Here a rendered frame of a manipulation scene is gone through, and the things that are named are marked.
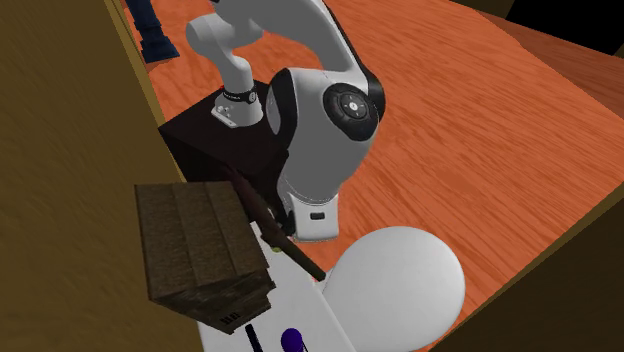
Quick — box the black pen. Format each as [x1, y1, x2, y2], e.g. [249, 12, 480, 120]
[244, 323, 265, 352]

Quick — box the dark brown stick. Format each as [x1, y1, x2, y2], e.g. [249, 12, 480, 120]
[225, 167, 327, 283]

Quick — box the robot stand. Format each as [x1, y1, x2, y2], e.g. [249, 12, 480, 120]
[157, 80, 294, 216]

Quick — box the dark blue object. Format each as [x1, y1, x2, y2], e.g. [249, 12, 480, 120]
[124, 0, 181, 64]

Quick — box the purple round bottle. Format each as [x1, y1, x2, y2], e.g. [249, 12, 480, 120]
[281, 327, 306, 352]

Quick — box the brown cardboard box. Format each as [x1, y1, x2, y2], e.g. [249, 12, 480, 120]
[134, 181, 277, 336]

